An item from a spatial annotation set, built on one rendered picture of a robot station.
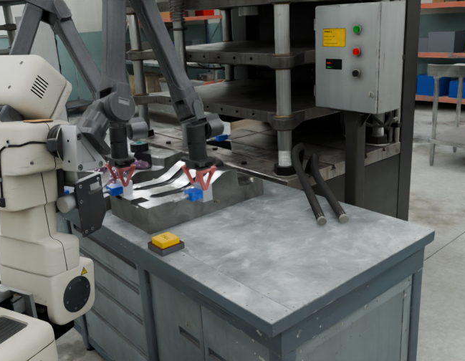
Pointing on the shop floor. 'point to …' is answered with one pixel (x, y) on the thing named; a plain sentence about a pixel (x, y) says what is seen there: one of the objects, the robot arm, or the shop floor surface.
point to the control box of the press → (358, 73)
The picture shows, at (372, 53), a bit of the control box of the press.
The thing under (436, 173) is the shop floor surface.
